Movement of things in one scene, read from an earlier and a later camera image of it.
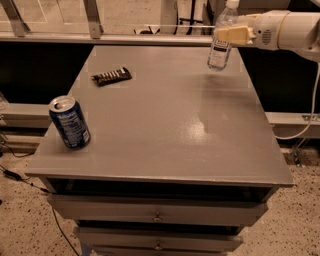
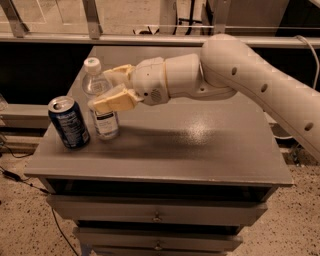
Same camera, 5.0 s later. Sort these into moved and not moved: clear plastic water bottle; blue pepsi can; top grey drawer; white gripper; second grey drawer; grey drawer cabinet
Moved: white gripper; clear plastic water bottle
Not moved: grey drawer cabinet; top grey drawer; blue pepsi can; second grey drawer
